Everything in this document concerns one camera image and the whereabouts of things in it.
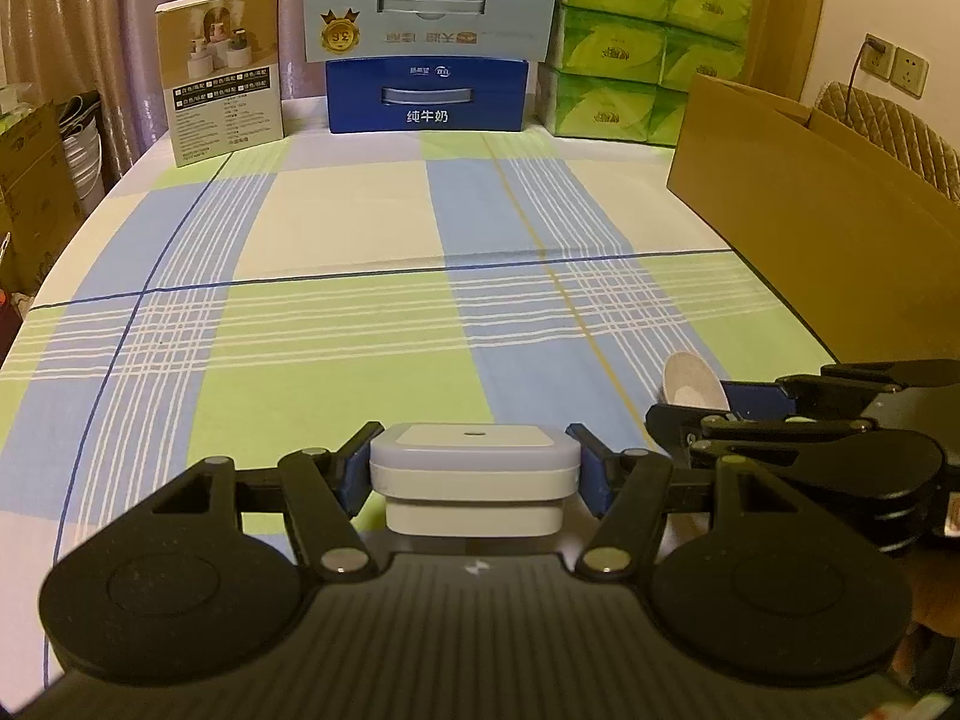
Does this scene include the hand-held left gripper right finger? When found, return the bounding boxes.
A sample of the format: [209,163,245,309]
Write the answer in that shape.
[565,422,800,580]

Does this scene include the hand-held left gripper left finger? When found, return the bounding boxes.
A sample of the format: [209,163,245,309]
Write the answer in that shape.
[152,420,385,580]

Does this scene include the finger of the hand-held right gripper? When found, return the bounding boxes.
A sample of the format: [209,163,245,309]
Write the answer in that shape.
[645,403,878,470]
[718,358,960,425]

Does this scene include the white spoon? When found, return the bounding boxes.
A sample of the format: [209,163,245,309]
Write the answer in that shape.
[658,351,734,415]

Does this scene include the white night light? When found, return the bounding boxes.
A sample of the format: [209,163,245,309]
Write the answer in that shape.
[369,423,583,539]

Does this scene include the cardboard box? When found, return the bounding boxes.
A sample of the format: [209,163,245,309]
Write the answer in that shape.
[665,73,960,362]

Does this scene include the plaid cloth covered desktop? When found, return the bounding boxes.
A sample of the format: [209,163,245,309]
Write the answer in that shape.
[0,124,841,563]

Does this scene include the stack of green tissue packs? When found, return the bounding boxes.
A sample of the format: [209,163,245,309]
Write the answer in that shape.
[535,0,756,149]

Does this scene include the white product box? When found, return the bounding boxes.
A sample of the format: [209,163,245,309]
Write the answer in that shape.
[154,0,287,169]

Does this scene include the brown cardboard carton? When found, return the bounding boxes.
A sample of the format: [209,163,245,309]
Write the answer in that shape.
[0,100,85,297]

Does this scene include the blue milk carton box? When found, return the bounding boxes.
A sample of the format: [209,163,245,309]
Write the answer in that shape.
[301,0,563,136]

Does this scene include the dark power cable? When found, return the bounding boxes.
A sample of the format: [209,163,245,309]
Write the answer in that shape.
[846,41,877,91]

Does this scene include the white wall socket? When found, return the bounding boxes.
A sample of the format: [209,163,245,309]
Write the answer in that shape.
[892,46,931,98]

